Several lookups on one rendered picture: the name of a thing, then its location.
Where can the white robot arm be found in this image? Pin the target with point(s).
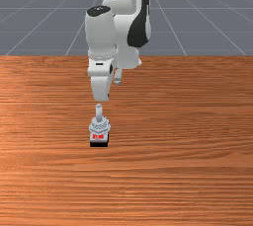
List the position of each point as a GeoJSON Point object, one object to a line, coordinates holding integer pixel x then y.
{"type": "Point", "coordinates": [128, 22]}

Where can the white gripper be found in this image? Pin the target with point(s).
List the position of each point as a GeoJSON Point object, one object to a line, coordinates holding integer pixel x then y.
{"type": "Point", "coordinates": [100, 78]}

